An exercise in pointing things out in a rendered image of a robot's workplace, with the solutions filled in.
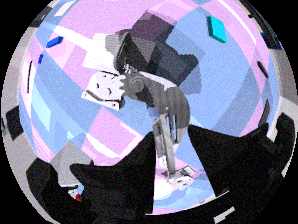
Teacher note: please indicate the teal rectangular block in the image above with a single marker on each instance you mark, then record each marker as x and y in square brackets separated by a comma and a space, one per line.
[216, 29]

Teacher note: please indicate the blue rectangular block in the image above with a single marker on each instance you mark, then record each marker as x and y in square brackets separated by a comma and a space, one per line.
[54, 42]

